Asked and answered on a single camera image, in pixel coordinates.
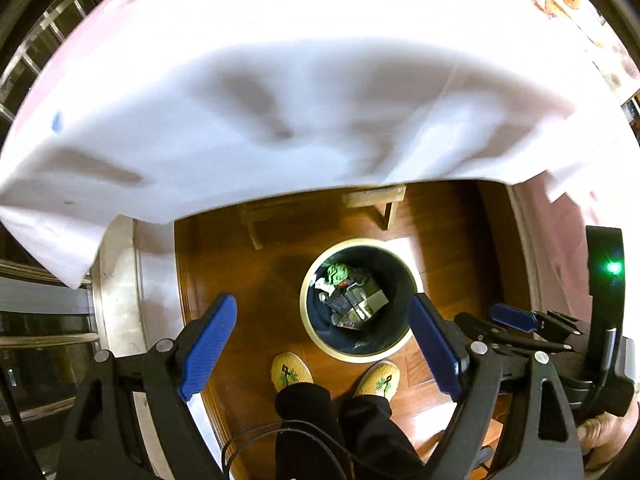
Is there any green wrapper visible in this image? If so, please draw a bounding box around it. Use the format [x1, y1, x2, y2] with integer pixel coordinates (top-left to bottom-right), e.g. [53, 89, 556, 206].
[326, 263, 352, 288]

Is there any black packet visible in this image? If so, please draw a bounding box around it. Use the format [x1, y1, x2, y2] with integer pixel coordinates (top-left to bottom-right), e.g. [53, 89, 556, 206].
[324, 289, 362, 316]

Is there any metal window grille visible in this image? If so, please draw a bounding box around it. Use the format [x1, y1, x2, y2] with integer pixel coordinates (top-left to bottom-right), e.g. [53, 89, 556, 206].
[1, 0, 102, 131]

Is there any dark blue trash bin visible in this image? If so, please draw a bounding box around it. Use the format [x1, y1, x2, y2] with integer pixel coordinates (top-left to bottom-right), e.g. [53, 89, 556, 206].
[299, 237, 424, 363]

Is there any person right hand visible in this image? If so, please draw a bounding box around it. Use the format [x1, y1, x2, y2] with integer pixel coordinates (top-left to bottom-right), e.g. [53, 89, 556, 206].
[577, 394, 639, 479]

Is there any white paper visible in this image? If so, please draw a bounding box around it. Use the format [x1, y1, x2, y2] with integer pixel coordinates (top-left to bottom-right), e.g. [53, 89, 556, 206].
[314, 278, 335, 297]

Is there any pink bed cover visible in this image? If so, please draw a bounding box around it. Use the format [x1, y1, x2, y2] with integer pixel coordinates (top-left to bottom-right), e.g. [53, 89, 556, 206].
[506, 174, 639, 338]

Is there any wooden folding table frame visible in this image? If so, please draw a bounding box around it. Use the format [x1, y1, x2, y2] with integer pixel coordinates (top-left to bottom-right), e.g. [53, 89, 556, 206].
[238, 184, 407, 250]

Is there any yellow slipper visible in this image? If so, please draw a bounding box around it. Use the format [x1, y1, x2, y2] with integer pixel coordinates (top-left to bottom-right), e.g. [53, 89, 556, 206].
[270, 352, 314, 392]
[354, 361, 401, 401]

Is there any cartoon monster tablecloth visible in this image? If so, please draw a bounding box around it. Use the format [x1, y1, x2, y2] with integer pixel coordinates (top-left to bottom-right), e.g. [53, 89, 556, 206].
[1, 0, 639, 287]

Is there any left yellow slipper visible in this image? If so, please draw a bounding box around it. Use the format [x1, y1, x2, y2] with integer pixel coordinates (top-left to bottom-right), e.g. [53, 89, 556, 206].
[270, 352, 314, 392]

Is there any right yellow slipper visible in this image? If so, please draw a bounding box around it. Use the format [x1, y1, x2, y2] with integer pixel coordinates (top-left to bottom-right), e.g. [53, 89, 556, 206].
[354, 361, 401, 401]

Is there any small green tea box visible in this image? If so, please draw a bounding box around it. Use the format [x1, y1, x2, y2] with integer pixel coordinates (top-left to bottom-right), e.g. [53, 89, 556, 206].
[356, 286, 388, 320]

